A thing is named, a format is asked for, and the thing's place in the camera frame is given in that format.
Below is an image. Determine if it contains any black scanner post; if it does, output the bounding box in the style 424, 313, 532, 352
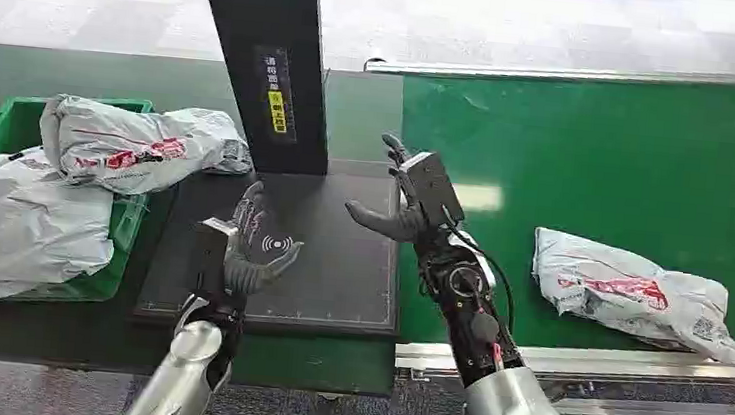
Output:
176, 0, 344, 179

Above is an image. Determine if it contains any grey parcel bag red print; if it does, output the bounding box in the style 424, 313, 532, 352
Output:
524, 226, 735, 370
33, 92, 259, 207

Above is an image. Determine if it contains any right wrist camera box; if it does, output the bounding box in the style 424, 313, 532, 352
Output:
395, 148, 471, 233

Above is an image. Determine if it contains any metal conveyor side rail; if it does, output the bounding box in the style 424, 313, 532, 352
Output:
392, 322, 735, 400

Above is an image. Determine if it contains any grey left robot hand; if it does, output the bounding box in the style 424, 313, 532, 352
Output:
220, 179, 310, 302

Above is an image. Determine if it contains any green plastic crate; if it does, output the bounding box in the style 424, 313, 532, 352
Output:
0, 87, 159, 313

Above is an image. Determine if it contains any black scanner base plate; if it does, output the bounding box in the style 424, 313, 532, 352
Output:
132, 141, 413, 344

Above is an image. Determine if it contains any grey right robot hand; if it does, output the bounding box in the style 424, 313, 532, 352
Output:
341, 130, 438, 246

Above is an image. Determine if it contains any green conveyor belt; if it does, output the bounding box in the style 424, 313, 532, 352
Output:
380, 52, 735, 373

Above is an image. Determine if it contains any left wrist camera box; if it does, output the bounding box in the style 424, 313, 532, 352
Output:
191, 215, 240, 299

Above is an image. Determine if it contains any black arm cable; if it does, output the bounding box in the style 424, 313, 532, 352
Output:
435, 221, 524, 335

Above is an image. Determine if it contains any large grey parcel bag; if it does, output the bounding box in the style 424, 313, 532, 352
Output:
0, 142, 125, 335

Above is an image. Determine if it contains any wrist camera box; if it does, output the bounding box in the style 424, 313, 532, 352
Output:
191, 215, 240, 299
395, 148, 471, 233

